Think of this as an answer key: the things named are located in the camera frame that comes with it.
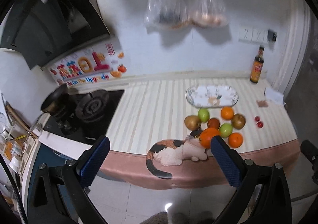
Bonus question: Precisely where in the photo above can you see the small orange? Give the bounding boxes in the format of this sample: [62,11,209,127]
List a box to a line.
[220,107,235,121]
[227,132,244,149]

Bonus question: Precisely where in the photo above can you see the brown pear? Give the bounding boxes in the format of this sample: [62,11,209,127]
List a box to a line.
[231,114,246,130]
[184,115,202,131]

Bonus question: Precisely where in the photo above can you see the green apple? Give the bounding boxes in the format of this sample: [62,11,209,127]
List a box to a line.
[197,108,210,123]
[219,123,233,138]

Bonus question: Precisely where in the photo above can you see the large orange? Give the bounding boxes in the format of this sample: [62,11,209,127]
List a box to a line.
[199,128,220,149]

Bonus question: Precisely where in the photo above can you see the dark red orange fruit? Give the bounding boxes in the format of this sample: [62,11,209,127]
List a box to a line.
[207,117,220,130]

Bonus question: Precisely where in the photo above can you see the blue kitchen cabinet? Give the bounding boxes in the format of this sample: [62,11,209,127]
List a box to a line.
[26,143,105,224]

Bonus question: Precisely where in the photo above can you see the white crumpled paper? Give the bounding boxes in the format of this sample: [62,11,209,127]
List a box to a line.
[264,87,284,105]

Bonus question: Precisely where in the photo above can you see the small brown square coaster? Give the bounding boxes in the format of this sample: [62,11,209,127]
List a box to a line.
[257,100,269,108]

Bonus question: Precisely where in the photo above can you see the black gas stove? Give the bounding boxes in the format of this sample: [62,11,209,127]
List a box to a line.
[44,89,124,145]

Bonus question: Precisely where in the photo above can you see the dark soy sauce bottle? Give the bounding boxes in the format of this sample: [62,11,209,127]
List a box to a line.
[250,46,265,83]

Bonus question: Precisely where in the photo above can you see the small black frying pan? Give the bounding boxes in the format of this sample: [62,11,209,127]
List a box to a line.
[27,83,69,135]

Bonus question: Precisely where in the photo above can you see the striped cat table mat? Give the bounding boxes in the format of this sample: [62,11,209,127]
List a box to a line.
[100,77,300,190]

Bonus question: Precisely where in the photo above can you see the black plug adapter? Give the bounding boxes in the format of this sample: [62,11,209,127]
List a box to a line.
[267,29,277,42]

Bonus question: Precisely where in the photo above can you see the floral glass oval plate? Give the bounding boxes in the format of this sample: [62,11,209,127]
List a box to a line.
[185,85,239,108]

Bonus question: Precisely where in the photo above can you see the clear plastic bag with eggs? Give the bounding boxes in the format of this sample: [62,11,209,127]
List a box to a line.
[184,0,229,28]

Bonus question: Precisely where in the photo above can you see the black range hood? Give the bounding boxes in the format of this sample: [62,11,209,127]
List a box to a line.
[1,0,110,69]

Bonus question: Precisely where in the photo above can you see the clear plastic bag dark contents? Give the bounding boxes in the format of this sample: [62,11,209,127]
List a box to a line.
[144,0,189,31]

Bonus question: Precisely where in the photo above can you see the white wall socket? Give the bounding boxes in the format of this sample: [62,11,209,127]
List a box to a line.
[239,26,253,42]
[252,28,269,44]

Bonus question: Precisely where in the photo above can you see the colourful wall sticker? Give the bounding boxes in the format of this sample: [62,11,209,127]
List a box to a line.
[48,39,127,87]

